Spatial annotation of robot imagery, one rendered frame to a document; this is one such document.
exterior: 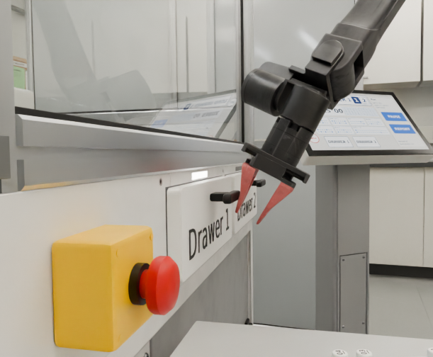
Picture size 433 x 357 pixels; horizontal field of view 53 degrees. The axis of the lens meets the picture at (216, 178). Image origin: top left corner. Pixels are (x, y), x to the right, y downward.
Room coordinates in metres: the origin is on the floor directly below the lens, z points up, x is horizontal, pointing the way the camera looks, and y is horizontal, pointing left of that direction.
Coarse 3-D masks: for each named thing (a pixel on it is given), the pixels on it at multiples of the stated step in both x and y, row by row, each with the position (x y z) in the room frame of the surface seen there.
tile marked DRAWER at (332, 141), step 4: (324, 136) 1.36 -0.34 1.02; (328, 136) 1.36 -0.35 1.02; (332, 136) 1.37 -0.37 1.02; (336, 136) 1.38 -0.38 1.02; (340, 136) 1.38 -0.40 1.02; (344, 136) 1.39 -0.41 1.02; (328, 140) 1.35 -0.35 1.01; (332, 140) 1.36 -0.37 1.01; (336, 140) 1.36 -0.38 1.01; (340, 140) 1.37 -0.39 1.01; (344, 140) 1.37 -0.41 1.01; (348, 140) 1.38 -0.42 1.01; (328, 144) 1.34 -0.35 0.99; (332, 144) 1.34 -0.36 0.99; (336, 144) 1.35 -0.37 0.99; (340, 144) 1.35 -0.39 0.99; (344, 144) 1.36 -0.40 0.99; (348, 144) 1.37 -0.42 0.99; (352, 144) 1.37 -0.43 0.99
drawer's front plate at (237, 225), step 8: (232, 176) 0.80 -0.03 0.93; (240, 176) 0.86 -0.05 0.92; (256, 176) 1.07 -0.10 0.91; (232, 184) 0.79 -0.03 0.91; (240, 184) 0.86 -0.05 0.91; (248, 192) 0.95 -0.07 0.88; (256, 192) 1.06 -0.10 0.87; (256, 200) 1.06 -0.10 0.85; (232, 208) 0.79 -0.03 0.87; (256, 208) 1.06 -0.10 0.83; (232, 216) 0.79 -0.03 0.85; (240, 216) 0.85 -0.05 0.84; (248, 216) 0.95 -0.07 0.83; (232, 224) 0.79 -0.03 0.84; (240, 224) 0.85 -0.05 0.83; (232, 232) 0.80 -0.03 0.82
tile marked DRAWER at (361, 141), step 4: (352, 136) 1.40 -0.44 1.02; (356, 136) 1.41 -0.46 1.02; (360, 136) 1.41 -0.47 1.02; (364, 136) 1.42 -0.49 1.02; (368, 136) 1.43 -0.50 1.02; (372, 136) 1.43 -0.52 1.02; (356, 140) 1.39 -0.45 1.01; (360, 140) 1.40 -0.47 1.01; (364, 140) 1.40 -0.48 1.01; (368, 140) 1.41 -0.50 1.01; (372, 140) 1.42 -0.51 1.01; (376, 140) 1.42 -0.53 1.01; (356, 144) 1.38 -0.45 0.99; (360, 144) 1.38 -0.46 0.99; (364, 144) 1.39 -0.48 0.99; (368, 144) 1.40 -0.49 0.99; (372, 144) 1.40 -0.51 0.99; (376, 144) 1.41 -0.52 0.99
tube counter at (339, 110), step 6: (336, 108) 1.48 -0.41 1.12; (342, 108) 1.49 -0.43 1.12; (348, 108) 1.50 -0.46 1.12; (354, 108) 1.51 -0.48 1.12; (360, 108) 1.52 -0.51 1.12; (366, 108) 1.53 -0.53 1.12; (372, 108) 1.54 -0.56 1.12; (336, 114) 1.45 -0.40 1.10; (342, 114) 1.46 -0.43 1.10; (348, 114) 1.47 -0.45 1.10; (354, 114) 1.49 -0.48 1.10; (360, 114) 1.50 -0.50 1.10; (366, 114) 1.51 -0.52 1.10; (372, 114) 1.52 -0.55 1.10
